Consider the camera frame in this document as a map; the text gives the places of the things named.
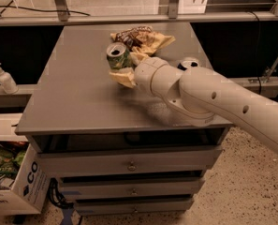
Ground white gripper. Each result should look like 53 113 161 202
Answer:
109 47 168 93

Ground green soda can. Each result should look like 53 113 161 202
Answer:
106 42 133 70

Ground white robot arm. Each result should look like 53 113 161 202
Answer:
107 42 278 154

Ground brown chip bag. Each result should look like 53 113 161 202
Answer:
110 26 176 56

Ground blue Pepsi can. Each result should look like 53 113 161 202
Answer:
177 57 199 71

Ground grey drawer cabinet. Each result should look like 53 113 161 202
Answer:
16 25 231 216

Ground white pump bottle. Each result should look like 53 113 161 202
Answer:
0 64 19 94

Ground green snack bags in box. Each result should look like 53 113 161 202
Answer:
0 142 29 180

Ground white cardboard box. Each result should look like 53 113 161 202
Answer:
0 145 50 216

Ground black cable on shelf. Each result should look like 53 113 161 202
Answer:
0 5 92 17

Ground black cables under cabinet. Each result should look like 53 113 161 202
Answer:
48 177 75 210

